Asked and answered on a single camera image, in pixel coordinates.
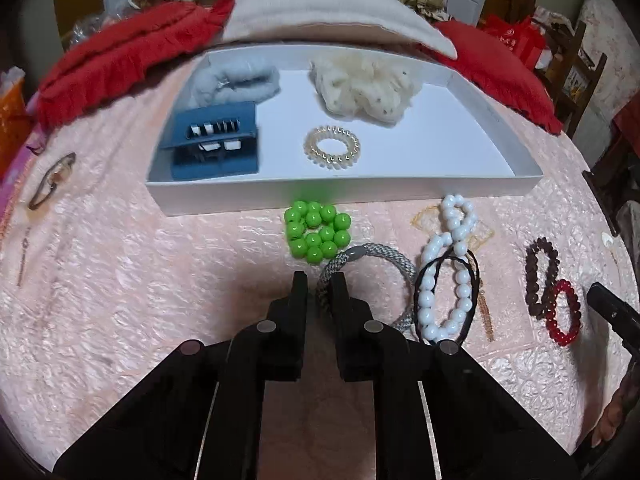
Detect red ruffled cushion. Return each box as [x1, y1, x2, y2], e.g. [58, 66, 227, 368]
[36, 0, 235, 130]

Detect green bead bracelet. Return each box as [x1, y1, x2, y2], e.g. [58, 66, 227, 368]
[283, 199, 353, 266]

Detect person's right hand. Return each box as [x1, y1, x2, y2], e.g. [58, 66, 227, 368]
[591, 364, 639, 448]

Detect white pillow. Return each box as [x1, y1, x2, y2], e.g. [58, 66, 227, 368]
[219, 0, 458, 60]

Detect brown hair clip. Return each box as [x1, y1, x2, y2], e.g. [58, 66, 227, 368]
[27, 152, 77, 211]

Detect grey woven bracelet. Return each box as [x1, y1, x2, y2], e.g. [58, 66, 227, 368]
[314, 242, 420, 335]

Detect clear plastic bag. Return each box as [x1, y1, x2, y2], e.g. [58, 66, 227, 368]
[68, 12, 126, 48]

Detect white bead bracelet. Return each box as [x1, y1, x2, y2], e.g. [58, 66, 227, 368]
[415, 193, 480, 344]

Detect black elastic hair tie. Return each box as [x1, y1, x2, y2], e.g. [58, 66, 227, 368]
[412, 250, 483, 346]

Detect red bead bracelet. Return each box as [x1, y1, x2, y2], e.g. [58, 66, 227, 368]
[543, 277, 584, 348]

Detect pink textured bedspread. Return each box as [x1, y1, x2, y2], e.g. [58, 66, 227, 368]
[1, 63, 639, 468]

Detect red shopping bag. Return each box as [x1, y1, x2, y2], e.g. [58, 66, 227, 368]
[480, 14, 547, 70]

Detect gold spiral hair tie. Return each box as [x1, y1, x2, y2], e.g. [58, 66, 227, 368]
[302, 124, 362, 172]

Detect orange plastic basket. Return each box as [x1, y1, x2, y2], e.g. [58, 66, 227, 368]
[0, 77, 32, 178]

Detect cream fluffy scrunchie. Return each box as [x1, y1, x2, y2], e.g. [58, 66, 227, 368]
[311, 54, 422, 125]

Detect red plain cushion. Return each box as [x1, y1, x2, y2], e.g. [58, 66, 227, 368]
[431, 21, 563, 136]

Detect blue hair claw clip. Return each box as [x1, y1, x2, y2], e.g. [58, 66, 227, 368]
[158, 101, 258, 181]

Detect dark brown bead bracelet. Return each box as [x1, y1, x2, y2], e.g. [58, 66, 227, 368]
[524, 236, 561, 320]

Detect light blue fluffy scrunchie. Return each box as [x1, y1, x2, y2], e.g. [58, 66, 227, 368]
[188, 58, 280, 108]

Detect white shallow box tray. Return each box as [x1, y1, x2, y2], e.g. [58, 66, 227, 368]
[145, 44, 542, 216]

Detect wooden chair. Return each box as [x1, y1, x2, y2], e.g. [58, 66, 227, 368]
[532, 6, 608, 139]

